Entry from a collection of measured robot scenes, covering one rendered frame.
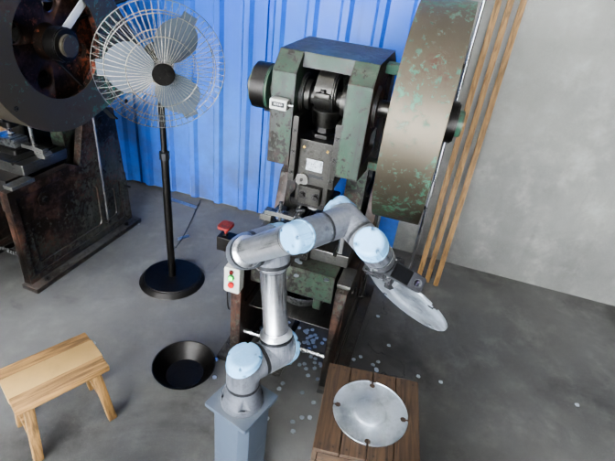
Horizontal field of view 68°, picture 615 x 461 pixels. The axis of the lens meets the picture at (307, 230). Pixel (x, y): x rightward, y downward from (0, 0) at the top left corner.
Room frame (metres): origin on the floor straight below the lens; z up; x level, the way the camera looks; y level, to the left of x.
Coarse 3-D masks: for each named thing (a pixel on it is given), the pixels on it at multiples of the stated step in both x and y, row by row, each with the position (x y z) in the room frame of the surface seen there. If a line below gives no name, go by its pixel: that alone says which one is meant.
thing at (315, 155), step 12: (312, 132) 1.84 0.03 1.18; (300, 144) 1.77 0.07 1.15; (312, 144) 1.76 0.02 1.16; (324, 144) 1.74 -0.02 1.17; (300, 156) 1.77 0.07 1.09; (312, 156) 1.75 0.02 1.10; (324, 156) 1.74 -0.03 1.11; (300, 168) 1.77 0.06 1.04; (312, 168) 1.75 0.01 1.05; (324, 168) 1.74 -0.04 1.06; (300, 180) 1.74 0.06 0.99; (312, 180) 1.75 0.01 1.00; (324, 180) 1.74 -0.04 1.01; (300, 192) 1.73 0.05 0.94; (312, 192) 1.72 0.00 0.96; (324, 192) 1.74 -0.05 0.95; (312, 204) 1.72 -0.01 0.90; (324, 204) 1.74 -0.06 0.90
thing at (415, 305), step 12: (384, 288) 1.18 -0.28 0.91; (396, 288) 1.12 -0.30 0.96; (396, 300) 1.17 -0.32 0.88; (408, 300) 1.11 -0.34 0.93; (420, 300) 1.03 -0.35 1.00; (408, 312) 1.16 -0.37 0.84; (420, 312) 1.10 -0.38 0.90; (432, 312) 1.02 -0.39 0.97; (432, 324) 1.07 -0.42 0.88; (444, 324) 1.01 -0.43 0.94
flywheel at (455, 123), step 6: (456, 102) 1.70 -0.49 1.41; (456, 108) 1.67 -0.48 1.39; (450, 114) 1.65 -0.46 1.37; (456, 114) 1.65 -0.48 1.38; (462, 114) 1.68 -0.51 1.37; (450, 120) 1.64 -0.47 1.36; (456, 120) 1.64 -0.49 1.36; (462, 120) 1.66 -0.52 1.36; (450, 126) 1.64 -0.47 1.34; (456, 126) 1.64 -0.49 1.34; (450, 132) 1.64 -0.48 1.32; (456, 132) 1.66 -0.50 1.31; (444, 138) 1.66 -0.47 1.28; (450, 138) 1.65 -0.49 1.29
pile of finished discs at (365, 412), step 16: (352, 384) 1.25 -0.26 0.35; (368, 384) 1.26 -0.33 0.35; (336, 400) 1.16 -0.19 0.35; (352, 400) 1.17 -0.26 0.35; (368, 400) 1.18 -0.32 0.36; (384, 400) 1.19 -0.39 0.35; (400, 400) 1.20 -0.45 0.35; (336, 416) 1.09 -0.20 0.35; (352, 416) 1.10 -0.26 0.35; (368, 416) 1.10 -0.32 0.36; (384, 416) 1.11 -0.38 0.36; (400, 416) 1.12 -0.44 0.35; (352, 432) 1.03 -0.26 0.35; (368, 432) 1.04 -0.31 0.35; (384, 432) 1.05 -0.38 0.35; (400, 432) 1.06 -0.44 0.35
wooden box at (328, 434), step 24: (336, 384) 1.24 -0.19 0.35; (384, 384) 1.27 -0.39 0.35; (408, 384) 1.29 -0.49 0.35; (408, 408) 1.17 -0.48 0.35; (336, 432) 1.03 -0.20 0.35; (408, 432) 1.06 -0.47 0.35; (312, 456) 0.96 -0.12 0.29; (336, 456) 0.95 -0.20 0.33; (360, 456) 0.94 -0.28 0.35; (384, 456) 0.95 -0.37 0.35; (408, 456) 0.96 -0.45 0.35
